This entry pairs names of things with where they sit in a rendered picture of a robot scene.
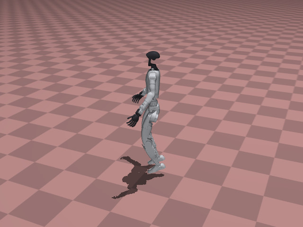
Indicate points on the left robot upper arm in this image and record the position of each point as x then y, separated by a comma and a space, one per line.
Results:
152, 82

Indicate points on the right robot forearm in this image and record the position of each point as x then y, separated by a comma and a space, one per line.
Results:
144, 92

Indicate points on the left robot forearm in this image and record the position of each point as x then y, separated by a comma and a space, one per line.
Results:
146, 102

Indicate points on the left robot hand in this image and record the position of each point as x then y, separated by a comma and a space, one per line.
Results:
134, 119

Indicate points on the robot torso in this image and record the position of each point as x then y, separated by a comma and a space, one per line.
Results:
154, 103

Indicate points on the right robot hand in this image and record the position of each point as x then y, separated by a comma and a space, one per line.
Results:
137, 97

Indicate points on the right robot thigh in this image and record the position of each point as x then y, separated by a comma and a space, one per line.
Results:
145, 113

